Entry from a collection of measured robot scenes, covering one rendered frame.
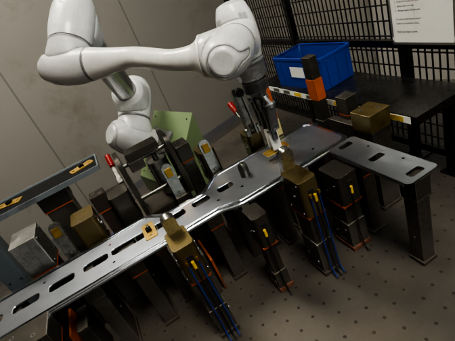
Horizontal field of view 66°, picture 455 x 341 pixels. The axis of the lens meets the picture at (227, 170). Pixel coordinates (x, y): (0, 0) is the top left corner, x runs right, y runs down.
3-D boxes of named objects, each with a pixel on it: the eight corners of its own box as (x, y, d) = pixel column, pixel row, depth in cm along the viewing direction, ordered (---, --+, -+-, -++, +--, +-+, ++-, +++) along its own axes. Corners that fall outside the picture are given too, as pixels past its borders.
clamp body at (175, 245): (227, 348, 97) (174, 261, 80) (210, 319, 107) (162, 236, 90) (246, 334, 98) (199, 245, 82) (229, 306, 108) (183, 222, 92)
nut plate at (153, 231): (158, 234, 100) (156, 231, 99) (146, 241, 99) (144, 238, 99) (152, 221, 107) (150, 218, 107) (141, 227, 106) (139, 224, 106)
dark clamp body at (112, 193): (160, 281, 129) (107, 201, 111) (152, 264, 139) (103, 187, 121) (177, 270, 131) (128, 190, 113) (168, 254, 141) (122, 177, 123)
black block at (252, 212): (286, 300, 103) (256, 226, 89) (269, 280, 111) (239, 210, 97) (301, 290, 104) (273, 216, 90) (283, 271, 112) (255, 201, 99)
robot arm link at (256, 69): (240, 66, 93) (247, 87, 96) (268, 53, 95) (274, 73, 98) (226, 64, 101) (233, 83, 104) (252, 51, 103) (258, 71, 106)
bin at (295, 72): (326, 91, 136) (318, 59, 130) (279, 85, 162) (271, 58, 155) (355, 73, 141) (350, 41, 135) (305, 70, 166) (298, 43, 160)
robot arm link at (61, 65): (74, 70, 100) (78, 28, 104) (24, 78, 105) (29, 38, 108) (102, 89, 113) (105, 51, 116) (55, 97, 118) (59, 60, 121)
